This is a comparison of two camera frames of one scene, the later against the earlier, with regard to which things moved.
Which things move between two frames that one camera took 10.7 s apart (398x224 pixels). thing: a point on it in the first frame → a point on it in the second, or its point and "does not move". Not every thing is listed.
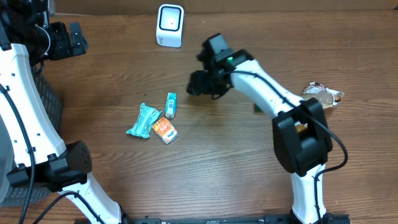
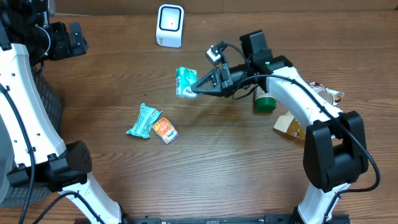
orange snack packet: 165,130 does not move
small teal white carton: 171,105 → 185,78
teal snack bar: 147,116 does not move
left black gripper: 76,40 does not move
